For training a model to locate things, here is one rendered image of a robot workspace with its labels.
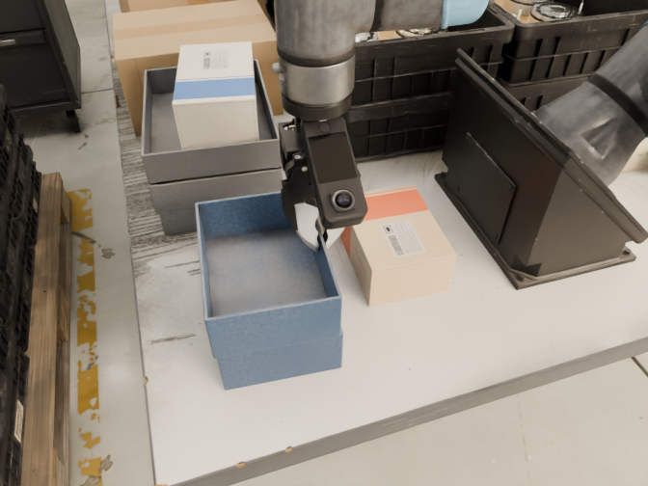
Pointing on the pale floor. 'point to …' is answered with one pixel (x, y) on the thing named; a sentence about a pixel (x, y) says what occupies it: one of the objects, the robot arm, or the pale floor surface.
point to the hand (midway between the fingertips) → (321, 246)
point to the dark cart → (40, 59)
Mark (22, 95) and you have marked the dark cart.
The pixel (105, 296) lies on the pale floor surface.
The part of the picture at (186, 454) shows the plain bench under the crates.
